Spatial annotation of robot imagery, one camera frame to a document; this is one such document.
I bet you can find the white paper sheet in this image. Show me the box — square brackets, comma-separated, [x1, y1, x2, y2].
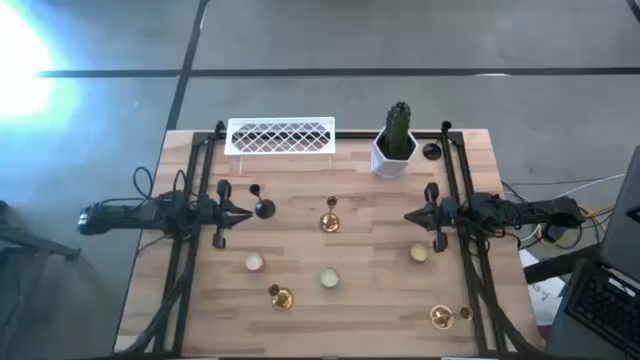
[518, 248, 566, 326]

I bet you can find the black metal table frame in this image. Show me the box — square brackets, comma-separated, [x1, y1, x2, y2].
[122, 128, 544, 359]

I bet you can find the pale candle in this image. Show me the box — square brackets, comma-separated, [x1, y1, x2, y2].
[319, 267, 342, 290]

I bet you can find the yellow cable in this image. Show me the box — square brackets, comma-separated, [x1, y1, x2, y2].
[537, 203, 614, 247]

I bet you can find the black metal stand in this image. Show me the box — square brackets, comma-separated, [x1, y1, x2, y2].
[0, 199, 82, 360]

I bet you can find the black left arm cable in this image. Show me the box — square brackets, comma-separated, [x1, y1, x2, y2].
[131, 166, 201, 202]

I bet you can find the black support bar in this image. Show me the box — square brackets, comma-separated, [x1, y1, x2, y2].
[522, 243, 601, 285]

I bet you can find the white candle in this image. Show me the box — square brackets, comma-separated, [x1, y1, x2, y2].
[243, 251, 265, 273]

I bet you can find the gray laptop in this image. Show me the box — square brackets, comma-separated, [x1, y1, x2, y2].
[564, 144, 640, 359]

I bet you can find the white cable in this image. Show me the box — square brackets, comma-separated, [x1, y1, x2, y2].
[502, 173, 627, 201]

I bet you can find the gold candlestick holder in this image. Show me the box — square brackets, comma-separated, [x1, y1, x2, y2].
[429, 304, 474, 331]
[267, 283, 295, 312]
[319, 195, 342, 234]

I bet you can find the black power adapter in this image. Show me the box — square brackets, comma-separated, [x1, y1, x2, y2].
[542, 222, 566, 244]

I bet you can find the green cactus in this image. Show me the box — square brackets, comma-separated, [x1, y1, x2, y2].
[384, 101, 413, 160]

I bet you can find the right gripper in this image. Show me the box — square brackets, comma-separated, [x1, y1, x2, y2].
[403, 182, 460, 254]

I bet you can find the yellow candle in gold cup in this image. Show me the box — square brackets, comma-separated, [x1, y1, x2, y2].
[409, 242, 431, 264]

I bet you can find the white hexagonal plant pot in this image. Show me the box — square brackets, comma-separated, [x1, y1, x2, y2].
[370, 127, 419, 180]

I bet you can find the white wire shelf rack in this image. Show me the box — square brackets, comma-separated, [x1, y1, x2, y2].
[223, 116, 336, 174]

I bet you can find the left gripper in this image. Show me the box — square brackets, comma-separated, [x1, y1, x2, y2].
[199, 178, 254, 250]

